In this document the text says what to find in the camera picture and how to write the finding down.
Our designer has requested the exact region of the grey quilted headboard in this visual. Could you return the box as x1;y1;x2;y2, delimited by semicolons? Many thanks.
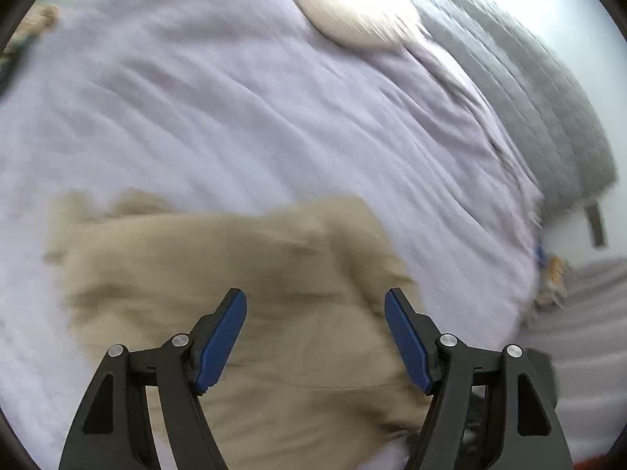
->
392;0;619;250

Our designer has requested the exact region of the lavender bed blanket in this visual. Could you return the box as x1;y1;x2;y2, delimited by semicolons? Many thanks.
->
0;0;547;470

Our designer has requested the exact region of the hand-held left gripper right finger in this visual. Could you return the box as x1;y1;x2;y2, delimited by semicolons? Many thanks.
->
383;288;574;470

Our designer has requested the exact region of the beige garment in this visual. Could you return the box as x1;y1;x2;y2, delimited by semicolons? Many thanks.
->
44;188;438;470

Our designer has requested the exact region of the small orange white object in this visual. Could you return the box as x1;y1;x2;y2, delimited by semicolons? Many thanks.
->
533;253;572;310

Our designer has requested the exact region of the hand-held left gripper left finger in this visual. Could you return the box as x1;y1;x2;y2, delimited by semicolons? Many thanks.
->
59;288;248;470

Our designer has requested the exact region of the beige quilted pillow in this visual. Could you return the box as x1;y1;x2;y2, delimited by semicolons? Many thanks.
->
292;0;423;51

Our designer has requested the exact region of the grey ribbed cloth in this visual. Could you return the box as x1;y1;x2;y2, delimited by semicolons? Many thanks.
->
518;257;627;462

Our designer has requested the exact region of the beige fluffy object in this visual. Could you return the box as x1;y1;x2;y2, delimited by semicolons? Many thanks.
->
9;2;62;56

